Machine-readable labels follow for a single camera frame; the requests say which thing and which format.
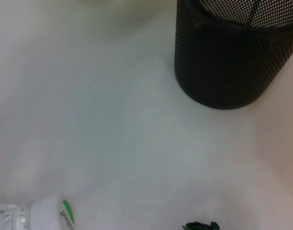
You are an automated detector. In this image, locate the green plastic scrap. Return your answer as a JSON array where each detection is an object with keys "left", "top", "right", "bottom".
[{"left": 181, "top": 221, "right": 220, "bottom": 230}]

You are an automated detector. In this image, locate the clear green-label water bottle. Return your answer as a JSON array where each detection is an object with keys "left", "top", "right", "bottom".
[{"left": 0, "top": 194, "right": 77, "bottom": 230}]

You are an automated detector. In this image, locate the black mesh pen holder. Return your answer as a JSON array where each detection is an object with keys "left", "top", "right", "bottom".
[{"left": 174, "top": 0, "right": 293, "bottom": 110}]

